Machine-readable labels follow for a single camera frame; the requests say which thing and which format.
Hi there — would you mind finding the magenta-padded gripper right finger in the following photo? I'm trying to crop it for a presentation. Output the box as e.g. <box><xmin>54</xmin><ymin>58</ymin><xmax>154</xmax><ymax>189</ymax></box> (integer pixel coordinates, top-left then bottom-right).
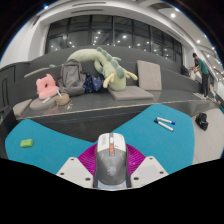
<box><xmin>125</xmin><ymin>143</ymin><xmax>170</xmax><ymax>189</ymax></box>

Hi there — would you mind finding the black bag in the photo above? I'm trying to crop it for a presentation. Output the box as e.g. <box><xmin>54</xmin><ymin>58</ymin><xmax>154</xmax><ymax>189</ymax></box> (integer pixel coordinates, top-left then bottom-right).
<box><xmin>194</xmin><ymin>112</ymin><xmax>210</xmax><ymax>132</ymax></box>

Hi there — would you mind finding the grey backpack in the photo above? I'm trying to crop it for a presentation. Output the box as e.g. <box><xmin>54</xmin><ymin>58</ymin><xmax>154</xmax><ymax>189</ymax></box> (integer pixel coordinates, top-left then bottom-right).
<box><xmin>57</xmin><ymin>58</ymin><xmax>88</xmax><ymax>98</ymax></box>

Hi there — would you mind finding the dark blue patterned bag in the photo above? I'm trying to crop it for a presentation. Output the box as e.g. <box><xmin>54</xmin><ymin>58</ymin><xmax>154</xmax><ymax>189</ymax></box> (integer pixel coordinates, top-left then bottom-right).
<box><xmin>83</xmin><ymin>74</ymin><xmax>104</xmax><ymax>94</ymax></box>

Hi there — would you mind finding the green eraser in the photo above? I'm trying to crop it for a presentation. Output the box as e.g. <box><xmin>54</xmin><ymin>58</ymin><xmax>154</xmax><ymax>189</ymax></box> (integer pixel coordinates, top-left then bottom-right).
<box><xmin>19</xmin><ymin>138</ymin><xmax>34</xmax><ymax>149</ymax></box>

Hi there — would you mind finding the flat grey square cushion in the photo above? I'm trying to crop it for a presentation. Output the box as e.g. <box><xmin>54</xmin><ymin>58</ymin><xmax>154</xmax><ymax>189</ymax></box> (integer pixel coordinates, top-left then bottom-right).
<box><xmin>107</xmin><ymin>85</ymin><xmax>155</xmax><ymax>102</ymax></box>

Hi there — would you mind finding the pink plush cushion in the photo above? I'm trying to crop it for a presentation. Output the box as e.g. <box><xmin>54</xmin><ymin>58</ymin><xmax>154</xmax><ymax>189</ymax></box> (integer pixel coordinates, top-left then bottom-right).
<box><xmin>35</xmin><ymin>73</ymin><xmax>60</xmax><ymax>100</ymax></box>

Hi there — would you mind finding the black-capped white marker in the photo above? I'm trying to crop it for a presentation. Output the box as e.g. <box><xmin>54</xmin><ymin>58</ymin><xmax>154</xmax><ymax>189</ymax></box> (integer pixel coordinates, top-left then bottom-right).
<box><xmin>153</xmin><ymin>119</ymin><xmax>175</xmax><ymax>133</ymax></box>

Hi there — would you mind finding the small grey seat cushion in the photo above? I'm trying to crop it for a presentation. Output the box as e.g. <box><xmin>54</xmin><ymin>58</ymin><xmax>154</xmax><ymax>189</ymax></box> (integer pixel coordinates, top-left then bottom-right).
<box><xmin>12</xmin><ymin>98</ymin><xmax>34</xmax><ymax>118</ymax></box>

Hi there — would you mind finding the person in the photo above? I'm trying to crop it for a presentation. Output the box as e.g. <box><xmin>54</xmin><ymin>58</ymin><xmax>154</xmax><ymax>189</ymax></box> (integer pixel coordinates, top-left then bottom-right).
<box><xmin>192</xmin><ymin>52</ymin><xmax>211</xmax><ymax>98</ymax></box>

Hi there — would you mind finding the grey and white computer mouse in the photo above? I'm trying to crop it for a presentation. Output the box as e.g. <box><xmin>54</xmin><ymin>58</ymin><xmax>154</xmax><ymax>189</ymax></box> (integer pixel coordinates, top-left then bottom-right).
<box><xmin>92</xmin><ymin>132</ymin><xmax>132</xmax><ymax>189</ymax></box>

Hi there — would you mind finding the green dragon plush toy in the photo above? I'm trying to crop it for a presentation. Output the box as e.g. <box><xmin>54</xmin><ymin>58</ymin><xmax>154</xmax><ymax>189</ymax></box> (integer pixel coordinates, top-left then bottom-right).
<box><xmin>66</xmin><ymin>46</ymin><xmax>139</xmax><ymax>92</ymax></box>

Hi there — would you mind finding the round grey seat cushion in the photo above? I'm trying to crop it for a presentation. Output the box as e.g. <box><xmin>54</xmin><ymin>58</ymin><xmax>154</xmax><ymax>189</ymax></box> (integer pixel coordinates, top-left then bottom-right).
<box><xmin>29</xmin><ymin>96</ymin><xmax>58</xmax><ymax>111</ymax></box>

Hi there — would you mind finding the upright grey square cushion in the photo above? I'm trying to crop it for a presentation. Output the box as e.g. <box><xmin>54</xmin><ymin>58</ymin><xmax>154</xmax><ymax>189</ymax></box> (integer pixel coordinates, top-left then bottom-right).
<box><xmin>136</xmin><ymin>59</ymin><xmax>163</xmax><ymax>91</ymax></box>

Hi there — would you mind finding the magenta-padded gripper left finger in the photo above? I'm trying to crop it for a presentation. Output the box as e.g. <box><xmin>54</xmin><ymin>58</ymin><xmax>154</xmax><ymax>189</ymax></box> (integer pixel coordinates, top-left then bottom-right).
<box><xmin>55</xmin><ymin>143</ymin><xmax>99</xmax><ymax>188</ymax></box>

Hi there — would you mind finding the beige straw hat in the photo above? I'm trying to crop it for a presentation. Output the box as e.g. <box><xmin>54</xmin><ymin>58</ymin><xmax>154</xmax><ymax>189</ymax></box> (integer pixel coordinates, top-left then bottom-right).
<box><xmin>55</xmin><ymin>92</ymin><xmax>71</xmax><ymax>107</ymax></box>

